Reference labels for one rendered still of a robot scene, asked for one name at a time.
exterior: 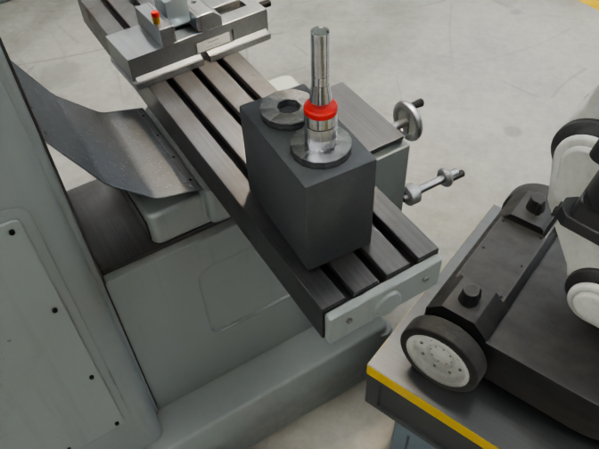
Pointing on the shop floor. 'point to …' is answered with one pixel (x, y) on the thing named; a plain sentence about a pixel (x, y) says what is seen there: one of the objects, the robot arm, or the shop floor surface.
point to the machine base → (270, 390)
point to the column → (57, 309)
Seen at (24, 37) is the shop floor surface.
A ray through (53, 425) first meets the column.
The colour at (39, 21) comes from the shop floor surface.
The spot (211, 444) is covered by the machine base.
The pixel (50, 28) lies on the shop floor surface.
